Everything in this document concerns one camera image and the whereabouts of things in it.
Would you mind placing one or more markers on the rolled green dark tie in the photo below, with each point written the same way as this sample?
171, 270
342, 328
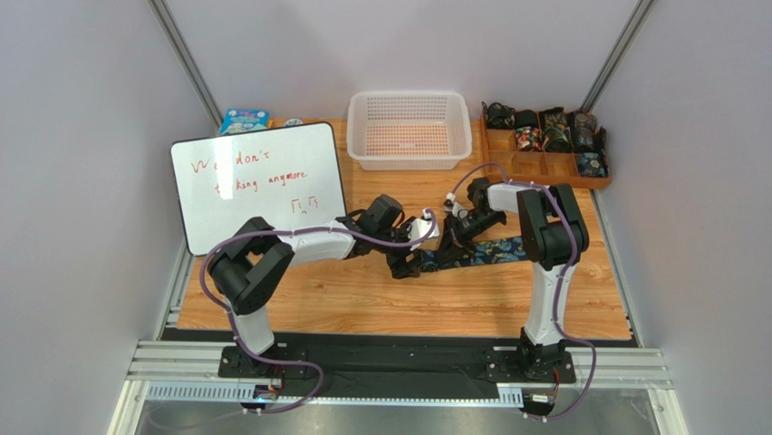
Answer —
555, 129

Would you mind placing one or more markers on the wooden compartment tray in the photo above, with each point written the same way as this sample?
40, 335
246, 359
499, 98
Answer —
499, 146

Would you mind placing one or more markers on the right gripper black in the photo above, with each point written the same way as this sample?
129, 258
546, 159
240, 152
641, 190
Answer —
454, 239

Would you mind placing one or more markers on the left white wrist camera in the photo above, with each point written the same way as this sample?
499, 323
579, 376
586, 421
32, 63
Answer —
423, 228

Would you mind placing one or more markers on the rolled dark tie far left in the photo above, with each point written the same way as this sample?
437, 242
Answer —
499, 116

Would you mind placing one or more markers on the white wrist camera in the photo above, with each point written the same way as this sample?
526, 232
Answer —
453, 208
423, 228

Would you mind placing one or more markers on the whiteboard with red writing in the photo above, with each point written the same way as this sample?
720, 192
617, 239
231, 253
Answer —
288, 176

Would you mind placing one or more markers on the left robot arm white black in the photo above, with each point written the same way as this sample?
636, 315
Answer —
247, 268

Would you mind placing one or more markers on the rolled grey dark tie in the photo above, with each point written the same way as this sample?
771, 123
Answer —
583, 125

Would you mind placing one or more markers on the rolled blue floral tie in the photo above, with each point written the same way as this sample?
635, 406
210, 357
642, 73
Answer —
592, 165

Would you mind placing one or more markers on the rolled red floral tie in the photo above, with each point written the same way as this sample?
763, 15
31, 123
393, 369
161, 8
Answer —
527, 131

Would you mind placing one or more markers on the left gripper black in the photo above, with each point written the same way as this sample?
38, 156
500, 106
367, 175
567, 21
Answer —
400, 258

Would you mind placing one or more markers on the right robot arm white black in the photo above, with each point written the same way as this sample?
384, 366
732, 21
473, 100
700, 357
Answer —
553, 237

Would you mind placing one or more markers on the blue printed box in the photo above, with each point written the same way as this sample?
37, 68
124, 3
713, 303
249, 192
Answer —
244, 120

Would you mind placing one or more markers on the dark blue floral necktie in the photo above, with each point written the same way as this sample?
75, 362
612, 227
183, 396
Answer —
489, 252

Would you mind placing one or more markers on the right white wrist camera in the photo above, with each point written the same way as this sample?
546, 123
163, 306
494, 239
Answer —
453, 208

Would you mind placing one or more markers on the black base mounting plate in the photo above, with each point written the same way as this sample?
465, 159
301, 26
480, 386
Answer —
351, 366

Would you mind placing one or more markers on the aluminium rail frame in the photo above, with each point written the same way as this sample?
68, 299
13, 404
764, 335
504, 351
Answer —
172, 386

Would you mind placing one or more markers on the white plastic perforated basket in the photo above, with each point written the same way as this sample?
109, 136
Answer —
408, 130

